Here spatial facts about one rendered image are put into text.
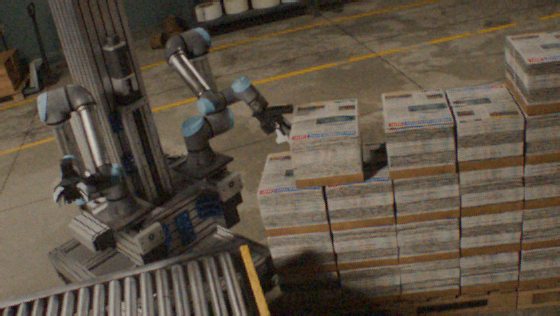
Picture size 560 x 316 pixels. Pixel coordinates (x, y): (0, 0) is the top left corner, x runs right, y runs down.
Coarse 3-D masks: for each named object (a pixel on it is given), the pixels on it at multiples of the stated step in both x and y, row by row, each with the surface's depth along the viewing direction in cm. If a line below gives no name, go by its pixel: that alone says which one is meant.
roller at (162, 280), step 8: (160, 272) 220; (160, 280) 215; (168, 280) 218; (160, 288) 211; (168, 288) 213; (160, 296) 207; (168, 296) 208; (160, 304) 203; (168, 304) 203; (160, 312) 200; (168, 312) 199
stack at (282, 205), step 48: (384, 144) 273; (288, 192) 251; (336, 192) 249; (384, 192) 247; (432, 192) 245; (480, 192) 242; (288, 240) 263; (336, 240) 261; (384, 240) 258; (432, 240) 255; (480, 240) 254; (288, 288) 279; (336, 288) 276; (384, 288) 272; (432, 288) 270
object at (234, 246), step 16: (240, 240) 231; (192, 256) 226; (240, 256) 229; (128, 272) 223; (144, 272) 222; (64, 288) 220; (80, 288) 219; (0, 304) 217; (16, 304) 215; (32, 304) 217
